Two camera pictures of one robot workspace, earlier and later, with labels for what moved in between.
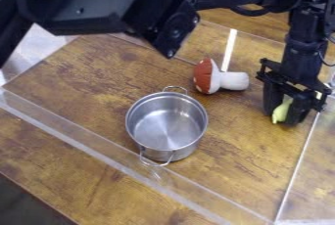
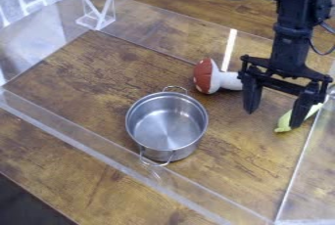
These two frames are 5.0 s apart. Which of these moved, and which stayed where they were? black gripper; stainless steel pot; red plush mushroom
Moved: black gripper
Stayed: red plush mushroom; stainless steel pot
